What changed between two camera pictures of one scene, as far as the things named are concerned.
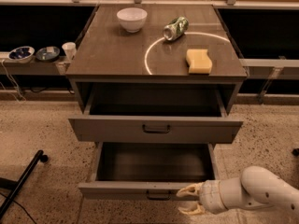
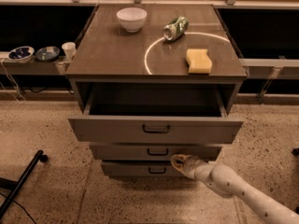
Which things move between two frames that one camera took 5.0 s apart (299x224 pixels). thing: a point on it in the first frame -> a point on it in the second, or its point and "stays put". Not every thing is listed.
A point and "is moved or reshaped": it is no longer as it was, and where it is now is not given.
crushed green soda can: [177, 27] stays put
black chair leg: [9, 184] stays put
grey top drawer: [161, 112] stays put
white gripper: [209, 195] -> [198, 172]
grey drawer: [149, 171] is moved or reshaped
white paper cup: [70, 49] stays put
